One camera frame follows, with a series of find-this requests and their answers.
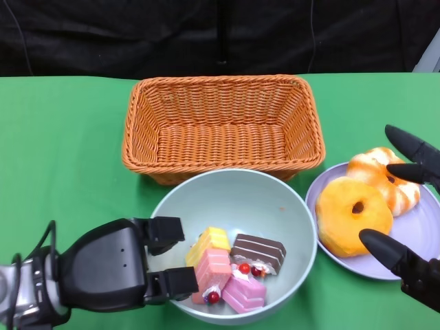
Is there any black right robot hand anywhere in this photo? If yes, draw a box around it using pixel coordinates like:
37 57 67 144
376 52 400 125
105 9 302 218
358 124 440 314

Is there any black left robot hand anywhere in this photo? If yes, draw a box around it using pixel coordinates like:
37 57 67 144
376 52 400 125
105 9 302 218
56 216 201 313

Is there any plain orange ring bread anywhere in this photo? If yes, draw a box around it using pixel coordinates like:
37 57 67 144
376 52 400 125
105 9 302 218
315 177 394 259

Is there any yellow layered cake slice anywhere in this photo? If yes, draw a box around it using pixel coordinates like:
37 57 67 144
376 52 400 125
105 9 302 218
185 225 232 267

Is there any salmon pink layered cake slice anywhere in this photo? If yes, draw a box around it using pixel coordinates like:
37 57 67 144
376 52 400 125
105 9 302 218
191 247 233 305

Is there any orange white striped ring bread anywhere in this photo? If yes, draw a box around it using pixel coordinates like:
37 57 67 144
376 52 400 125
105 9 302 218
346 146 421 218

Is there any magenta pink layered cake slice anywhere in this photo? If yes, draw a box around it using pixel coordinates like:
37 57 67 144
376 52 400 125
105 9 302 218
221 271 267 314

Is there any pale green bowl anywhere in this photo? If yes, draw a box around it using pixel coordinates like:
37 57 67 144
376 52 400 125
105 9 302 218
150 168 318 326

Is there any chocolate brown layered cake slice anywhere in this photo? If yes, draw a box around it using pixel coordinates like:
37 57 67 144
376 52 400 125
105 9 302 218
229 233 287 276

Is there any lavender round plate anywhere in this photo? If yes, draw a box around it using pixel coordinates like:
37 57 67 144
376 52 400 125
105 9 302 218
305 162 440 281

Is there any orange wicker basket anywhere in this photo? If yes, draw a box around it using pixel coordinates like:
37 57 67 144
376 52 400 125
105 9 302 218
122 74 327 186

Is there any green tablecloth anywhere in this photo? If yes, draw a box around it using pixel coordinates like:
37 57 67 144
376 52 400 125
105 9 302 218
0 70 440 330

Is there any black backdrop curtain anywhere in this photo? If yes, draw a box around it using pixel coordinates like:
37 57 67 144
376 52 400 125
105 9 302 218
0 0 440 79

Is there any black vertical pole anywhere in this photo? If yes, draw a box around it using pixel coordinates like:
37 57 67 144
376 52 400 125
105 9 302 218
215 0 228 66

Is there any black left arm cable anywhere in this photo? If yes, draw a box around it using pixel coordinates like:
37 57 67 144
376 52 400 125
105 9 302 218
8 219 58 330

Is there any white metal frame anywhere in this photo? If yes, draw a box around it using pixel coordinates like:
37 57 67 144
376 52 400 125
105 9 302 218
410 23 440 73

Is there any thin black hanging cable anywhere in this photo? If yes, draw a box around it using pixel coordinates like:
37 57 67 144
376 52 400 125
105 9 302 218
306 0 317 74
0 0 34 77

